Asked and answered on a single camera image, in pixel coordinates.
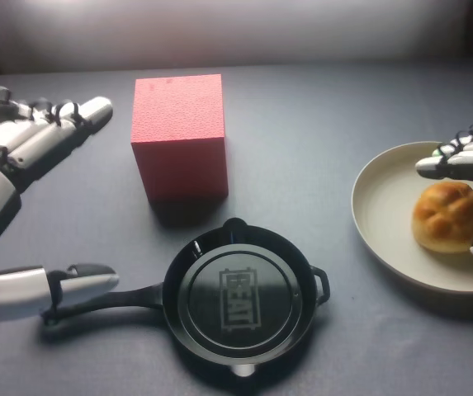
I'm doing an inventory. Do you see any white backdrop panel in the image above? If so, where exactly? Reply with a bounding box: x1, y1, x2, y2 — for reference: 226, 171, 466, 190
0, 0, 473, 76

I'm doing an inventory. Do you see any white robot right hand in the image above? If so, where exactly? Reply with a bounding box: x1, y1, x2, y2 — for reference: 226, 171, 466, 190
414, 106, 473, 262

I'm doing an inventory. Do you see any black cast iron pan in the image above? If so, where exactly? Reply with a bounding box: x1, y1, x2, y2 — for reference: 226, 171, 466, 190
40, 217, 331, 379

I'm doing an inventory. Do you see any grey table cloth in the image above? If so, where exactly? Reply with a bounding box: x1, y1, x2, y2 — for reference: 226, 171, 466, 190
0, 61, 473, 396

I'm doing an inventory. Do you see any cream round plate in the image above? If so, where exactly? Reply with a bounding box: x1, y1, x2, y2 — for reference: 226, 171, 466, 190
350, 141, 473, 295

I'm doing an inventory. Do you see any golden bread bun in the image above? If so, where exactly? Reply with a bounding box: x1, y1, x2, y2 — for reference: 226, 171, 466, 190
411, 181, 473, 254

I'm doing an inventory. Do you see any red block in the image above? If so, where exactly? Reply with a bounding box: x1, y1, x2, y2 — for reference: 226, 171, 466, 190
130, 73, 229, 227

